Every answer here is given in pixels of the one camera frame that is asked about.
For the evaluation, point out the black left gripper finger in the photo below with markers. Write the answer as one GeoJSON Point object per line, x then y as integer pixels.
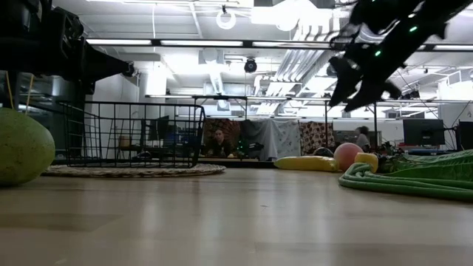
{"type": "Point", "coordinates": [107, 60]}
{"type": "Point", "coordinates": [107, 73]}

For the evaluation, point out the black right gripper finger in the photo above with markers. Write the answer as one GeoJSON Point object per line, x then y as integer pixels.
{"type": "Point", "coordinates": [347, 74]}
{"type": "Point", "coordinates": [377, 88]}

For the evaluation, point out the pink peach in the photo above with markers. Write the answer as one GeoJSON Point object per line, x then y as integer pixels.
{"type": "Point", "coordinates": [346, 155]}

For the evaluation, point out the yellow lemon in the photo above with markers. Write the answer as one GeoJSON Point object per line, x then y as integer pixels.
{"type": "Point", "coordinates": [366, 161]}

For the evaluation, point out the dark grape bunch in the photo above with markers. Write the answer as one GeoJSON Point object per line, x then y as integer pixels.
{"type": "Point", "coordinates": [384, 164]}

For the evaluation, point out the dark green avocado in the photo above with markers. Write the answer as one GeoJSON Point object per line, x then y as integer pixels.
{"type": "Point", "coordinates": [323, 151]}

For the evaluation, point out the green long beans bundle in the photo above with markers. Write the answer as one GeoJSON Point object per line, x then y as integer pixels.
{"type": "Point", "coordinates": [388, 184]}

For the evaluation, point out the yellow banana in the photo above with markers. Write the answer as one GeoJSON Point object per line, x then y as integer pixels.
{"type": "Point", "coordinates": [306, 163]}

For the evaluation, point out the green romaine lettuce leaf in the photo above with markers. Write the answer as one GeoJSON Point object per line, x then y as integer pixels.
{"type": "Point", "coordinates": [436, 168]}

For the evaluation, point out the light green mango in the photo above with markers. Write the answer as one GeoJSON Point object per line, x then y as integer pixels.
{"type": "Point", "coordinates": [22, 147]}

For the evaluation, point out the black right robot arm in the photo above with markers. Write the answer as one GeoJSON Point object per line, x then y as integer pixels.
{"type": "Point", "coordinates": [454, 9]}

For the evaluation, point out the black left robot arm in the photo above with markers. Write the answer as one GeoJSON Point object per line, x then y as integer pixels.
{"type": "Point", "coordinates": [18, 22]}

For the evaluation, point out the black spot lamp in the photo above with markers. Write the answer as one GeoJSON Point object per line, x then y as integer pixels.
{"type": "Point", "coordinates": [250, 65]}
{"type": "Point", "coordinates": [132, 71]}

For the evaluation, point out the black studio light cluster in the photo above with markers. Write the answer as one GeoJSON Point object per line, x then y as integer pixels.
{"type": "Point", "coordinates": [410, 94]}

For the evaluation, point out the black pipe stand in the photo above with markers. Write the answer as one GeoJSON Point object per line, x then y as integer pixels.
{"type": "Point", "coordinates": [375, 123]}
{"type": "Point", "coordinates": [221, 97]}

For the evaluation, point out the person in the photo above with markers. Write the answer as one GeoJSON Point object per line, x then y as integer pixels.
{"type": "Point", "coordinates": [220, 142]}
{"type": "Point", "coordinates": [362, 138]}

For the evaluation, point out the black computer monitor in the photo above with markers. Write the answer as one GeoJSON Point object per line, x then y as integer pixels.
{"type": "Point", "coordinates": [423, 132]}
{"type": "Point", "coordinates": [466, 134]}

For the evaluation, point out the brown floral cloth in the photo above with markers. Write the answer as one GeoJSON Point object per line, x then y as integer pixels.
{"type": "Point", "coordinates": [316, 134]}

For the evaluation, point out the white patterned cloth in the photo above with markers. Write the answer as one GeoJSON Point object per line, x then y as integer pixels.
{"type": "Point", "coordinates": [288, 138]}

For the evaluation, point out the black beam with light strips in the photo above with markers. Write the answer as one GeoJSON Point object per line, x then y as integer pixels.
{"type": "Point", "coordinates": [247, 43]}

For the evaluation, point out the grey hanging cloth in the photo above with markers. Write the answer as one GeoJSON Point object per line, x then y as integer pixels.
{"type": "Point", "coordinates": [260, 134]}

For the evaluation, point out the small lit green tree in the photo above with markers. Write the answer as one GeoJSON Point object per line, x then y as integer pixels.
{"type": "Point", "coordinates": [242, 147]}

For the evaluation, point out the orange mandala cloth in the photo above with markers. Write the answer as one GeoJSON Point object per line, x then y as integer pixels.
{"type": "Point", "coordinates": [231, 129]}

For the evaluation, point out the black aluminium table frame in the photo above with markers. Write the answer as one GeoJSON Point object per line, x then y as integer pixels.
{"type": "Point", "coordinates": [236, 164]}

